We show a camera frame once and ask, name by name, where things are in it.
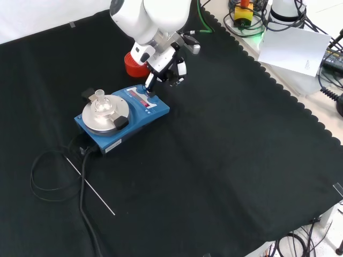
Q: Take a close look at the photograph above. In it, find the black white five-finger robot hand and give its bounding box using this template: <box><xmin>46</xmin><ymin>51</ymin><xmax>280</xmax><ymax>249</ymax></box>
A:
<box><xmin>144</xmin><ymin>44</ymin><xmax>188</xmax><ymax>97</ymax></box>

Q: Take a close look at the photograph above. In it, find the heater with blue base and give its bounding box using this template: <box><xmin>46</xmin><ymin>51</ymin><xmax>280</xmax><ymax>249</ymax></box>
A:
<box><xmin>74</xmin><ymin>85</ymin><xmax>171</xmax><ymax>158</ymax></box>

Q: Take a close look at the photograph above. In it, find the red ribbed plastic cup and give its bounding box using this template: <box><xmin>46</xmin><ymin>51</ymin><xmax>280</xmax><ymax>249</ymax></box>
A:
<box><xmin>123</xmin><ymin>50</ymin><xmax>151</xmax><ymax>79</ymax></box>

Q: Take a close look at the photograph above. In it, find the clear round-bottom glass flask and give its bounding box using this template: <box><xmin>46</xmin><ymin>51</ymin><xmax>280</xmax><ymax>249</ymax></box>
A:
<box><xmin>93</xmin><ymin>89</ymin><xmax>111</xmax><ymax>114</ymax></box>

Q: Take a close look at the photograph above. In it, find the yellow emergency stop button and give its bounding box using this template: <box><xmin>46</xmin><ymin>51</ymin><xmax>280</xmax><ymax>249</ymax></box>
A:
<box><xmin>234</xmin><ymin>0</ymin><xmax>255</xmax><ymax>28</ymax></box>

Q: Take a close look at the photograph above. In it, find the black bench cloth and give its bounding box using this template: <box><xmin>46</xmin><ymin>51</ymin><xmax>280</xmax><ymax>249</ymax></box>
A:
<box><xmin>0</xmin><ymin>5</ymin><xmax>343</xmax><ymax>257</ymax></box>

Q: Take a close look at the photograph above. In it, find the pale paper board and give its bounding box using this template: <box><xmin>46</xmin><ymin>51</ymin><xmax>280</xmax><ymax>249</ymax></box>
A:
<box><xmin>257</xmin><ymin>26</ymin><xmax>333</xmax><ymax>79</ymax></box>

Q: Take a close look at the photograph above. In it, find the thin metal probe rod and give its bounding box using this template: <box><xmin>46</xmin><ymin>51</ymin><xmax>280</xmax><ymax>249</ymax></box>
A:
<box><xmin>65</xmin><ymin>157</ymin><xmax>116</xmax><ymax>216</ymax></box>

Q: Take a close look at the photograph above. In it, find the black power adapter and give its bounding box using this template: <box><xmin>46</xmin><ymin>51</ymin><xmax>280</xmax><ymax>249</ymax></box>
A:
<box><xmin>320</xmin><ymin>46</ymin><xmax>343</xmax><ymax>76</ymax></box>

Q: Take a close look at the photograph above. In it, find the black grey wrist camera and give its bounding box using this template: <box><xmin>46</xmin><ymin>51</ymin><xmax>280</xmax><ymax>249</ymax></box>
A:
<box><xmin>181</xmin><ymin>31</ymin><xmax>202</xmax><ymax>56</ymax></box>

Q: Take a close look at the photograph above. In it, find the green robot cable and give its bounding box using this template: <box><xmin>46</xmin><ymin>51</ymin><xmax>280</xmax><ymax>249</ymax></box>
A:
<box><xmin>196</xmin><ymin>0</ymin><xmax>215</xmax><ymax>35</ymax></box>

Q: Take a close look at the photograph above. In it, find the black heater power cable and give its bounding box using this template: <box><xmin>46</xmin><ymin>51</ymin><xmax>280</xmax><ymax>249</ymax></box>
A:
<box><xmin>30</xmin><ymin>135</ymin><xmax>108</xmax><ymax>257</ymax></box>

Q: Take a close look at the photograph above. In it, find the black coiled cable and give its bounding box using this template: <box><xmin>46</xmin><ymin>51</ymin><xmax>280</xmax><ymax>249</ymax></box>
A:
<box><xmin>319</xmin><ymin>85</ymin><xmax>343</xmax><ymax>103</ymax></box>

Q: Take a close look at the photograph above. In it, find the black floor cable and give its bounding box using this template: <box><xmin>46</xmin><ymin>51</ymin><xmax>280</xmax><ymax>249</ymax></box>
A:
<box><xmin>275</xmin><ymin>199</ymin><xmax>343</xmax><ymax>257</ymax></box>

